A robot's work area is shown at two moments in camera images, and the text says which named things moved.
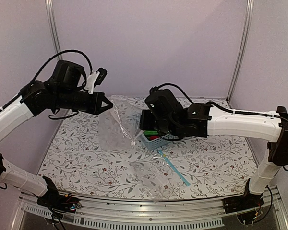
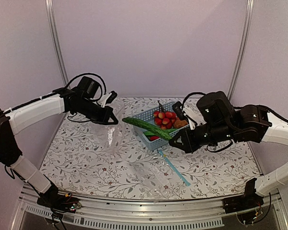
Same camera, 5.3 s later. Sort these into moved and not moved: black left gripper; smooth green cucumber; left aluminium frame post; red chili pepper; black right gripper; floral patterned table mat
Moved: black right gripper; black left gripper
Not moved: floral patterned table mat; smooth green cucumber; red chili pepper; left aluminium frame post
